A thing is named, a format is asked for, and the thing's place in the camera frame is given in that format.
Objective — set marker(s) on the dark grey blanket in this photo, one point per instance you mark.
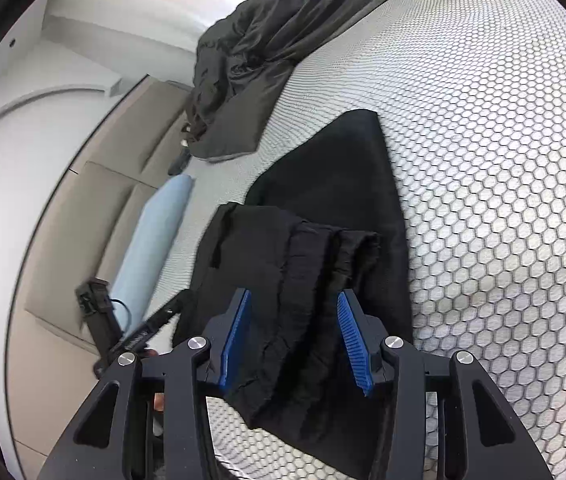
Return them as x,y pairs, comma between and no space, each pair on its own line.
263,35

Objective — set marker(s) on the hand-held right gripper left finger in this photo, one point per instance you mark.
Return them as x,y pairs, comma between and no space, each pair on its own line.
235,345

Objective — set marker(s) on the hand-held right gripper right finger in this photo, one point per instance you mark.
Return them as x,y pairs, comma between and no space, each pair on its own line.
355,345

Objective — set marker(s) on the light blue pillow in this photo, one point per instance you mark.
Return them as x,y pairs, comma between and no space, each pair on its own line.
150,240

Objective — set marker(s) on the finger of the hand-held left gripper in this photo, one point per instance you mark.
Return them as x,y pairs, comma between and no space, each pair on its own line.
150,327

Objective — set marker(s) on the black pants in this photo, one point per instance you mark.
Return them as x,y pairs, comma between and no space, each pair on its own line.
333,185

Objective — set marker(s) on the beige upholstered headboard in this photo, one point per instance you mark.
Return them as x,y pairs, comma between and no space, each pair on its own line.
93,220

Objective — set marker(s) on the white honeycomb mattress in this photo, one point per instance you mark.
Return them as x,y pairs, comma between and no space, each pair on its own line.
488,185

